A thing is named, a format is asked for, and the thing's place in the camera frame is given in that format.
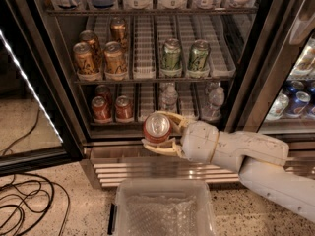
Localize orange soda can far back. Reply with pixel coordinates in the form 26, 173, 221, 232
110, 17, 128, 50

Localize closed fridge glass door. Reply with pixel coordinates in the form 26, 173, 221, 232
222, 0, 315, 150

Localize green soda can left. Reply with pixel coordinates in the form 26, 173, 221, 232
161, 38, 182, 77

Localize clear plastic bin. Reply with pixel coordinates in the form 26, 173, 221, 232
112, 179, 217, 236

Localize black cable on floor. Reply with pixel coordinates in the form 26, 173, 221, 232
0, 108, 72, 236

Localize green soda can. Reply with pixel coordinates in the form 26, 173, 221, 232
161, 38, 182, 77
187, 39, 211, 78

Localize orange soda can back left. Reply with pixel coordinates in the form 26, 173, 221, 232
79, 30, 102, 68

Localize orange soda can front right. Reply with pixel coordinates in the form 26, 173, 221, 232
103, 41, 127, 75

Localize red coke can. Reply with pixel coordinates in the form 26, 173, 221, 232
92, 96, 111, 123
95, 85, 112, 106
143, 113, 171, 144
115, 95, 134, 123

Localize clear water bottle right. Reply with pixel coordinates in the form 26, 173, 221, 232
202, 82, 225, 121

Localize orange soda can front left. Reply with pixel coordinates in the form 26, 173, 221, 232
73, 42, 99, 75

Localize clear water bottle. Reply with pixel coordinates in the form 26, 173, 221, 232
202, 82, 225, 121
159, 85, 178, 113

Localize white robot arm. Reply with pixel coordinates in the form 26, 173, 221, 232
142, 111, 315, 222

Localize silver can behind glass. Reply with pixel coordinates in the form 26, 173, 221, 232
266, 93, 289, 121

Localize open fridge glass door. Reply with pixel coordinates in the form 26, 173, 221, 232
0, 0, 85, 176

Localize green soda can right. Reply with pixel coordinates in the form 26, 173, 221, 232
187, 39, 211, 78

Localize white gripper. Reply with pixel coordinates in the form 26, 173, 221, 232
141, 111, 219, 163

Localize orange soda can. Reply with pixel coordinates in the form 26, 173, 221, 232
79, 30, 102, 68
110, 17, 128, 50
103, 41, 127, 75
73, 42, 99, 75

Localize blue can behind glass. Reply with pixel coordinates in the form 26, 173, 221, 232
285, 91, 311, 118

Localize clear water bottle left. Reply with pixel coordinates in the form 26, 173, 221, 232
159, 85, 178, 113

